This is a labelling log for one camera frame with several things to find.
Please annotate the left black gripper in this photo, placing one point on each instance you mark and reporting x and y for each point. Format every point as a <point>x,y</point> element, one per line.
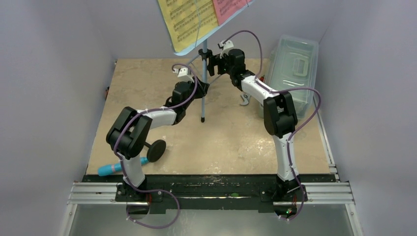
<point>202,89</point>

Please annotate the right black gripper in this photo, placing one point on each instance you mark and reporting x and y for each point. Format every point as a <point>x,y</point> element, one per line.
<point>220,63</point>

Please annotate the light blue music stand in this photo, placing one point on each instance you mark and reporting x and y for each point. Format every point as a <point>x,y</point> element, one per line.
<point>202,44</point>

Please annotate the pink sheet music page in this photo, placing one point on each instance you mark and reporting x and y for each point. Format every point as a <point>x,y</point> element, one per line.
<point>224,9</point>

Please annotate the yellow sheet music page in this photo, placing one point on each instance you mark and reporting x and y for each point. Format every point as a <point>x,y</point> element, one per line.
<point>188,21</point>

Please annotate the black microphone desk stand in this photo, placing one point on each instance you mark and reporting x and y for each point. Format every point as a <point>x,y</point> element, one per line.
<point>155,150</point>

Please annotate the teal microphone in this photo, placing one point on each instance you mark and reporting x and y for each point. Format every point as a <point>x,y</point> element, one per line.
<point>110,168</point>

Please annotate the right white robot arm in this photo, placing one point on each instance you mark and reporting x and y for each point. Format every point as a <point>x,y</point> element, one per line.
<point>280,117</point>

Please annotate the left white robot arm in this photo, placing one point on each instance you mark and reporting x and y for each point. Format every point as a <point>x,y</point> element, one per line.
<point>127,136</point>

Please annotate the clear plastic storage box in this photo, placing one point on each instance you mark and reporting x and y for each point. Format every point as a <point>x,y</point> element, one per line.
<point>292,63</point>

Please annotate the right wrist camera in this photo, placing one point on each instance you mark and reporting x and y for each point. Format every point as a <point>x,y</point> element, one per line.
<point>225,46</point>

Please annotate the red handled adjustable wrench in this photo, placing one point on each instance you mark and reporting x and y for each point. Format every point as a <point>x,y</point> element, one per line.
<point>245,99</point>

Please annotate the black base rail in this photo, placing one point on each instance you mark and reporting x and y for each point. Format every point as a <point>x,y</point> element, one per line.
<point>210,192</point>

